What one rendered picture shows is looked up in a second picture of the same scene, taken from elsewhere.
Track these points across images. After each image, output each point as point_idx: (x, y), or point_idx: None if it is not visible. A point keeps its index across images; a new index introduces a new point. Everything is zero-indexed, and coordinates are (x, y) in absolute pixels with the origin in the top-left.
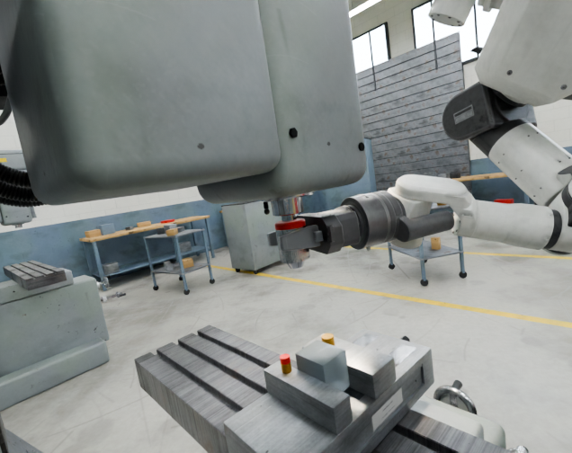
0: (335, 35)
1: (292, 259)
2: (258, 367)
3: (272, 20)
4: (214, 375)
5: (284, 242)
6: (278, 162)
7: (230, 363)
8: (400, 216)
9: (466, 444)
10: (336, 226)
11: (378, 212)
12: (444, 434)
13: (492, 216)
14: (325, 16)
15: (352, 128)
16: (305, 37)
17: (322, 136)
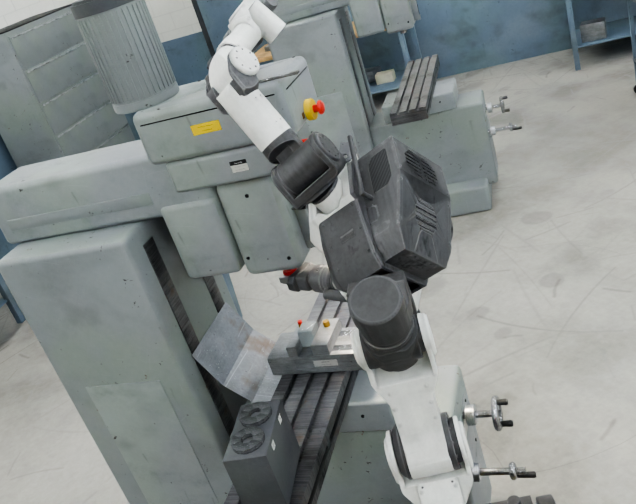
0: (266, 217)
1: None
2: (348, 315)
3: (233, 224)
4: (332, 308)
5: (280, 280)
6: (238, 270)
7: (345, 305)
8: (325, 286)
9: (332, 390)
10: (290, 283)
11: (314, 281)
12: (334, 384)
13: None
14: (258, 213)
15: (282, 251)
16: (249, 224)
17: (263, 256)
